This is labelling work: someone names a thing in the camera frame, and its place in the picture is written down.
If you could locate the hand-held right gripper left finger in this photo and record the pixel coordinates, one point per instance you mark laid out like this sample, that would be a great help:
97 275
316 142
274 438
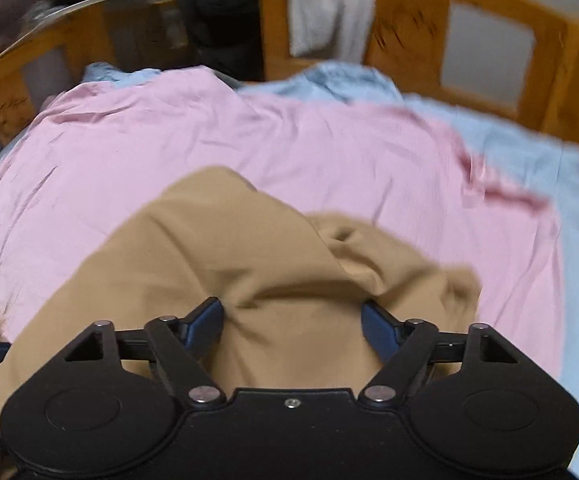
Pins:
207 326

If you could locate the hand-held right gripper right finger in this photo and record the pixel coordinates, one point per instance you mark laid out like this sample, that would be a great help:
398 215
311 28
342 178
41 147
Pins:
377 331

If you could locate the tan garment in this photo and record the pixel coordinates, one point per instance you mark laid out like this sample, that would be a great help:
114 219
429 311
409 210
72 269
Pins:
219 260

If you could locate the pink blanket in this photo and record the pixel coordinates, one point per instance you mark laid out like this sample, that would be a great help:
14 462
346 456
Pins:
219 135

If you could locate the black hanging clothing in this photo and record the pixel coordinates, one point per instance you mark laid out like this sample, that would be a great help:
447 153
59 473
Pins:
224 15

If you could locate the white towel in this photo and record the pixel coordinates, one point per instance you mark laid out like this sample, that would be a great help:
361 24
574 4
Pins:
329 20

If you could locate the wooden bed frame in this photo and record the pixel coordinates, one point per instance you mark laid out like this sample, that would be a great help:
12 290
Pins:
409 20

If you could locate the shiny metal rail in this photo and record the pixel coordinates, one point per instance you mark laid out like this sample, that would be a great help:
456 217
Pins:
64 5

